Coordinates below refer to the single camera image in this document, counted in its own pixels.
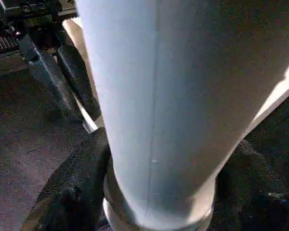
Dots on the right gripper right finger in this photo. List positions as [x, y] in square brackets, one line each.
[255, 190]

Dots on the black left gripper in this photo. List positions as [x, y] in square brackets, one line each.
[26, 21]

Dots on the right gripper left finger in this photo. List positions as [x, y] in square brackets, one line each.
[69, 187]

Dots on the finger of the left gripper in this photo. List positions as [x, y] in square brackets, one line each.
[79, 79]

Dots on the white plastic table leg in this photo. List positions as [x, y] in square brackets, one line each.
[159, 84]

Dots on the white table frame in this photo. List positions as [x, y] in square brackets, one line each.
[274, 96]

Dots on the black work mat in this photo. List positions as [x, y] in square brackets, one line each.
[14, 125]

